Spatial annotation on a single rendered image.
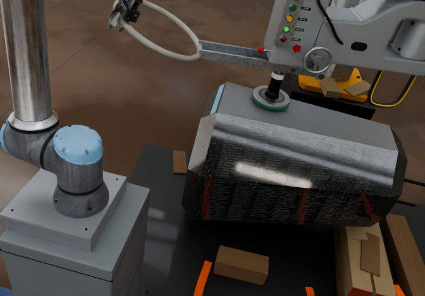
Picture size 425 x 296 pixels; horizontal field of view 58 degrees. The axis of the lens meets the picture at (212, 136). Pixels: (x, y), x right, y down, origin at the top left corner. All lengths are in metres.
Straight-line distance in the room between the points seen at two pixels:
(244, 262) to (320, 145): 0.80
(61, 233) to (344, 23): 1.53
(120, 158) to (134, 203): 1.47
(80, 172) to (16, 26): 0.46
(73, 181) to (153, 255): 1.19
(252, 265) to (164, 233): 0.58
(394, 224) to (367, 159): 0.93
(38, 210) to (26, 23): 0.62
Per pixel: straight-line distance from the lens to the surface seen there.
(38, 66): 1.25
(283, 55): 1.98
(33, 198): 1.49
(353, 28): 2.03
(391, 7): 2.07
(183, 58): 1.83
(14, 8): 1.19
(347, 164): 2.16
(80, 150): 1.25
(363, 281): 2.42
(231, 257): 2.32
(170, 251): 2.43
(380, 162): 2.23
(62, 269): 1.46
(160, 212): 2.61
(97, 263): 1.38
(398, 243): 2.92
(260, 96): 2.17
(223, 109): 2.08
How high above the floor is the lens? 2.00
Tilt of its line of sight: 37 degrees down
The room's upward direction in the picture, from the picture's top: 12 degrees clockwise
